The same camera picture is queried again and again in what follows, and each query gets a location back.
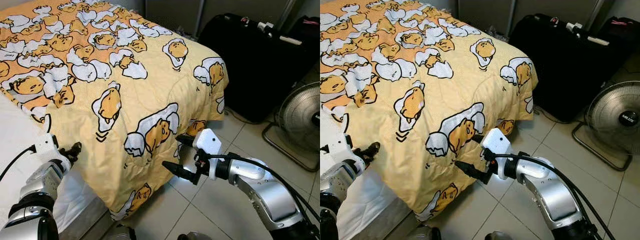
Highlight grey floor fan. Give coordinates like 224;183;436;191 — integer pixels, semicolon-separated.
262;81;321;174
571;80;640;172

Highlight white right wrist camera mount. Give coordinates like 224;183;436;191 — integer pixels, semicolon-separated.
481;127;514;181
192;128;224;182

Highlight dark right robot leg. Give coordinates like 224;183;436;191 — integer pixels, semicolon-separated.
176;231;212;240
483;230;517;240

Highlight dark left robot leg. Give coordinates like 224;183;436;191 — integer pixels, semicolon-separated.
416;226;442;240
114;226;137;240

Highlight yellow egg cartoon blanket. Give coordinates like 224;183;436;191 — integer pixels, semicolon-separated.
0;0;230;222
320;0;540;223

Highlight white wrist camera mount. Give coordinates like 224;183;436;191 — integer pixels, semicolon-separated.
481;127;514;181
327;132;362;165
192;128;224;182
33;132;61;162

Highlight black bag with pink tag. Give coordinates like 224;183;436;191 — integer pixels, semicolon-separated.
292;15;321;81
597;16;640;86

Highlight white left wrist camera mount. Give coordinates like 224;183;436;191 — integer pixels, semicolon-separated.
33;132;61;162
327;132;362;165

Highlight black suitcase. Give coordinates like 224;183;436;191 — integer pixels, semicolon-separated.
508;13;621;124
198;12;313;124

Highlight dark robot leg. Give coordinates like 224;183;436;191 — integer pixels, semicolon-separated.
416;226;442;240
176;231;212;240
114;226;137;240
483;230;517;240

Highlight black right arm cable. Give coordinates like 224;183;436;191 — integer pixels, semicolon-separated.
491;151;617;240
199;151;321;237

